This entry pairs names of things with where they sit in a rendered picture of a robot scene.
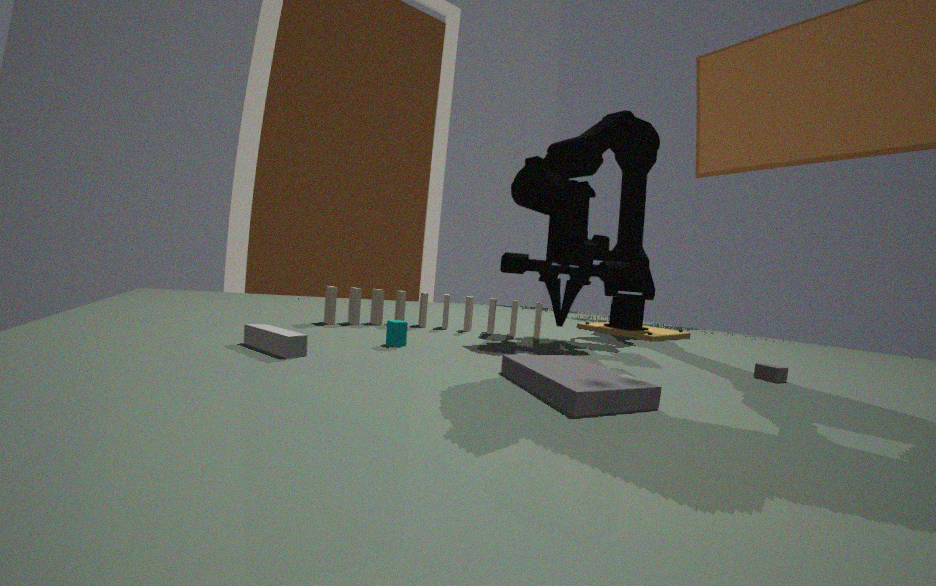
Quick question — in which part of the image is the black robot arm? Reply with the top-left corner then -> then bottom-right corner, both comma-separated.
511,110 -> 660,331

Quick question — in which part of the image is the tan domino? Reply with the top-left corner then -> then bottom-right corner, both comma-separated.
442,294 -> 450,329
509,301 -> 519,337
418,292 -> 428,327
323,286 -> 337,325
487,299 -> 497,334
348,287 -> 362,325
370,289 -> 385,326
463,296 -> 474,332
533,303 -> 542,339
395,291 -> 406,322

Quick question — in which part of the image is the teal block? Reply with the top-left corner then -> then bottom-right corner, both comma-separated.
386,320 -> 407,347

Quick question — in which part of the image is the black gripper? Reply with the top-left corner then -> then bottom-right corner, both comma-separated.
500,217 -> 633,327

